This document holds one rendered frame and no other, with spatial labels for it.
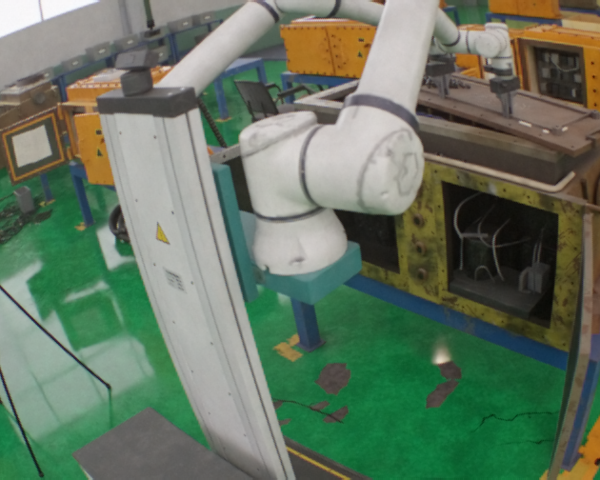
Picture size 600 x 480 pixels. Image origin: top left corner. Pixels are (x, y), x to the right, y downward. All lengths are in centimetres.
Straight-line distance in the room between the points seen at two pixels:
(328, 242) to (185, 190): 29
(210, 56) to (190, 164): 65
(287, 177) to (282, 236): 13
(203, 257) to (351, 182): 35
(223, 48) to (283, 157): 71
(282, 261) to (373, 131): 32
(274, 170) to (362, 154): 18
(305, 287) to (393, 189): 28
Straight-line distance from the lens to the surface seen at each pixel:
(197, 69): 175
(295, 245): 121
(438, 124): 215
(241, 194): 265
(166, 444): 172
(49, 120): 541
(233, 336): 133
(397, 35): 122
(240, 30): 180
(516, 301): 218
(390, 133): 106
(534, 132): 199
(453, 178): 206
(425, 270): 234
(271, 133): 113
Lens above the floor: 200
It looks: 25 degrees down
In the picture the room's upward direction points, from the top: 11 degrees counter-clockwise
